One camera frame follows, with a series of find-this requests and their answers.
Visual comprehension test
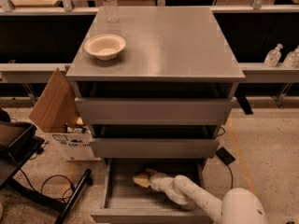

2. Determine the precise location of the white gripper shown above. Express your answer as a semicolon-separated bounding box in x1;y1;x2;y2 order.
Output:
133;168;174;193

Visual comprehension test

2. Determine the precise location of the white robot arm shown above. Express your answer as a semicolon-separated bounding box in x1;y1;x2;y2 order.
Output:
133;169;268;224

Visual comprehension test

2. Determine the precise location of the grey bottom drawer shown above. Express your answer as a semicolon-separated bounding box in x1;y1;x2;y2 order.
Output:
91;158;212;224

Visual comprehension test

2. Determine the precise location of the grey drawer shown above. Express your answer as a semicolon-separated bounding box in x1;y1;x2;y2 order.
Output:
90;138;219;159
75;98;232;125
91;158;212;224

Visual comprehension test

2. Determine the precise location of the grey middle drawer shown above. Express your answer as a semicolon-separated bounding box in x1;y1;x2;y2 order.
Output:
90;138;219;159

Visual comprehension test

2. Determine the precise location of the grey top drawer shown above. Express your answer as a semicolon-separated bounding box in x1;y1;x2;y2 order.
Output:
75;98;232;125

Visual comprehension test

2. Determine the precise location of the grey drawer cabinet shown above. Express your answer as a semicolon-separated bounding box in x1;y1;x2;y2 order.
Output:
65;6;246;224

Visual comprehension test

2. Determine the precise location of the black power adapter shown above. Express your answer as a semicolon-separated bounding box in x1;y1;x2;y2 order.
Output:
216;147;235;165

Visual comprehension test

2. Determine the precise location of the open cardboard box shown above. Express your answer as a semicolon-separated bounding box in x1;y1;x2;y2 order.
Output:
29;69;99;161

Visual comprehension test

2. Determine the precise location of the black rolling stand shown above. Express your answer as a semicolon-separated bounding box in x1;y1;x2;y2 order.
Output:
0;135;93;224

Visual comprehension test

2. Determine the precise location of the black tray bin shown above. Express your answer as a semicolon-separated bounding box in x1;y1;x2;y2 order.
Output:
0;121;36;159

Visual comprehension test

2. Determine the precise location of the white paper bowl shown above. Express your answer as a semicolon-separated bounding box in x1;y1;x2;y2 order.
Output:
84;35;126;61

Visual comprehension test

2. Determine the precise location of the clear plastic water bottle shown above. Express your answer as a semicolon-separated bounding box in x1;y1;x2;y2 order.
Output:
103;0;119;22

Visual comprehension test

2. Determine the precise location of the black adapter cable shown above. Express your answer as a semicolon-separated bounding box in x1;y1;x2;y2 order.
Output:
227;164;235;189

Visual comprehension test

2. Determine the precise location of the black floor cable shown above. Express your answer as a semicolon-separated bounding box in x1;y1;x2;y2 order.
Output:
20;168;77;203

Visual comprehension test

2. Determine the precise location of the grey metal shelf rail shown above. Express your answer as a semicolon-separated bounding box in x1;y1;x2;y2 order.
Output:
0;63;299;83

